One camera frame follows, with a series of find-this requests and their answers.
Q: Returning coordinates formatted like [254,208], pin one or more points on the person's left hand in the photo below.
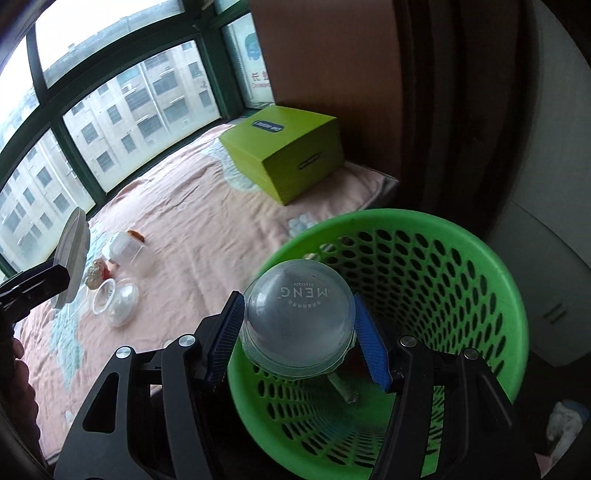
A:
[21,401]

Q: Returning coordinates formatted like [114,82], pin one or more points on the white cabinet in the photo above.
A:
[545,230]

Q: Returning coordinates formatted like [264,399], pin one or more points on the clear jar with orange lid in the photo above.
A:
[127,251]

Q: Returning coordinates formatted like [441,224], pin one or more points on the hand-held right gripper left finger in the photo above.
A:
[226,333]

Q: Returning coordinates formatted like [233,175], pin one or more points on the wrapper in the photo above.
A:
[98,274]

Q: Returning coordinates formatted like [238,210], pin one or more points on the green perforated plastic basket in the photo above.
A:
[438,277]

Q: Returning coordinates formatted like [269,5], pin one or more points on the window poster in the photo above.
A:
[254,60]

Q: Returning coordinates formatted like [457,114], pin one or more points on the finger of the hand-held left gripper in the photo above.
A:
[44,279]

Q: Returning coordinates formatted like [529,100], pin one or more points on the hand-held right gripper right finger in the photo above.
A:
[372,342]

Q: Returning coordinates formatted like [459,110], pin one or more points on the crumpled printed cloth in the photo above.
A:
[563,420]

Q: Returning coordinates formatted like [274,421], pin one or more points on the brown wooden wardrobe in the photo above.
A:
[332,55]

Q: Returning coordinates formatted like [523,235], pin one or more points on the green window frame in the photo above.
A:
[55,115]

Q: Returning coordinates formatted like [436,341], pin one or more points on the small paper roll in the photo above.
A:
[344,390]

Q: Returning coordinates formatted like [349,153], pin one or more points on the apartment building outside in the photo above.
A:
[152,87]

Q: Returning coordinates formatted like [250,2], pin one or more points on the clear plastic dome cup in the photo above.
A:
[295,332]

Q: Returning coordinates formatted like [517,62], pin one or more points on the pink printed bed sheet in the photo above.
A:
[184,207]

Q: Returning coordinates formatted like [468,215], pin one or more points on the green cardboard box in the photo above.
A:
[258,134]

